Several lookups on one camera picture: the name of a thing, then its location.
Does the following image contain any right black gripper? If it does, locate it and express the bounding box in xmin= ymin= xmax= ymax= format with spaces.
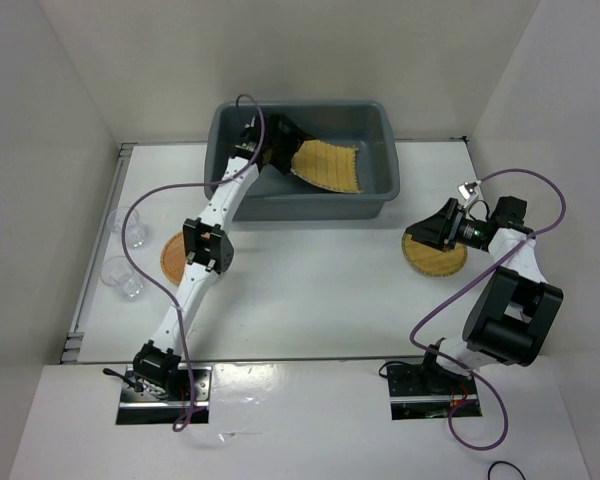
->
xmin=406 ymin=197 xmax=486 ymax=252

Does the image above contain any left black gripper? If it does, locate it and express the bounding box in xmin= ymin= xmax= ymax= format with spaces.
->
xmin=267 ymin=114 xmax=313 ymax=174

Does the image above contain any square bamboo mat tray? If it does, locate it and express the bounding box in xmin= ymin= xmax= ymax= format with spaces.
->
xmin=291 ymin=140 xmax=362 ymax=194

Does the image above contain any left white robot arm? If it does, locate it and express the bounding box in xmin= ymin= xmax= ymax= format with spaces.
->
xmin=133 ymin=114 xmax=311 ymax=400

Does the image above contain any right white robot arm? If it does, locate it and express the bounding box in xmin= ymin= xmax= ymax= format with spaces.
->
xmin=403 ymin=196 xmax=564 ymax=393

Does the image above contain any grey plastic bin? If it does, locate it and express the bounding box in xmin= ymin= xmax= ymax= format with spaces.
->
xmin=234 ymin=100 xmax=400 ymax=221

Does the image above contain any round green-rimmed bamboo plate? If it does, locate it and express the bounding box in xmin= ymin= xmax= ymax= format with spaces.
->
xmin=401 ymin=234 xmax=468 ymax=277

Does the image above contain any round orange woven plate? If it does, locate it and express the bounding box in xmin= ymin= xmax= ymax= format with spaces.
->
xmin=160 ymin=232 xmax=186 ymax=285

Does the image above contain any clear plastic cup far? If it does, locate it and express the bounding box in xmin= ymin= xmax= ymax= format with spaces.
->
xmin=106 ymin=206 xmax=148 ymax=248

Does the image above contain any clear plastic cup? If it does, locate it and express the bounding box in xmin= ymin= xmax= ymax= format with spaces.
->
xmin=100 ymin=256 xmax=144 ymax=300
xmin=106 ymin=206 xmax=148 ymax=248

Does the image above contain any clear plastic cup near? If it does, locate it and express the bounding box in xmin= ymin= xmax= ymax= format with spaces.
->
xmin=100 ymin=256 xmax=144 ymax=300

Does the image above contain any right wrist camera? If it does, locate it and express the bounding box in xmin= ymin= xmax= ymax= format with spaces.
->
xmin=490 ymin=196 xmax=527 ymax=230

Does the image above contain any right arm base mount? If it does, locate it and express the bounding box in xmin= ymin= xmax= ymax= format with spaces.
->
xmin=378 ymin=359 xmax=482 ymax=421

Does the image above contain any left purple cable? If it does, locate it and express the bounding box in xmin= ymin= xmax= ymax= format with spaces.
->
xmin=121 ymin=93 xmax=268 ymax=432

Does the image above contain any black cable loop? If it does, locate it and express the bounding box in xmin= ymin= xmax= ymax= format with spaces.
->
xmin=487 ymin=460 xmax=526 ymax=480

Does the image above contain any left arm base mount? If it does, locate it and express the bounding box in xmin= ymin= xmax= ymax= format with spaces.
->
xmin=102 ymin=364 xmax=213 ymax=426

